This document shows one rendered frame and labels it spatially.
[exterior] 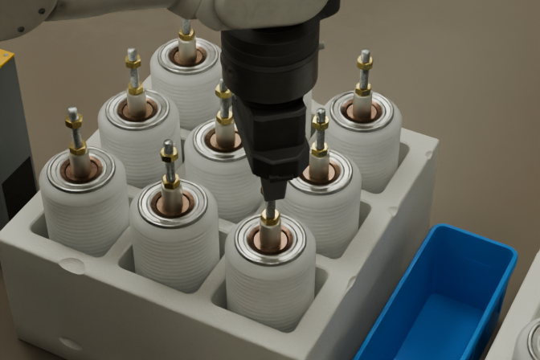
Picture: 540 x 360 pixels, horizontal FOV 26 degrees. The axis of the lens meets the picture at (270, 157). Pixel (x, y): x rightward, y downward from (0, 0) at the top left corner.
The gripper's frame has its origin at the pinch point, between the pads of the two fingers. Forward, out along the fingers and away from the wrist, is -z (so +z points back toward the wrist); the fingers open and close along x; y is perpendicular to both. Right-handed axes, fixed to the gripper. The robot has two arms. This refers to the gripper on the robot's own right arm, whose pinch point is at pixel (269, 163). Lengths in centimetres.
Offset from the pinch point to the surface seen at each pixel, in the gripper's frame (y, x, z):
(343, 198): 9.5, -4.7, -11.3
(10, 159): -25.6, -27.2, -17.8
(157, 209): -10.5, -7.4, -10.9
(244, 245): -2.7, 0.3, -10.6
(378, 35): 34, -65, -36
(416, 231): 22.9, -14.5, -29.1
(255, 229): -1.0, -1.7, -10.7
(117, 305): -16.2, -4.0, -21.2
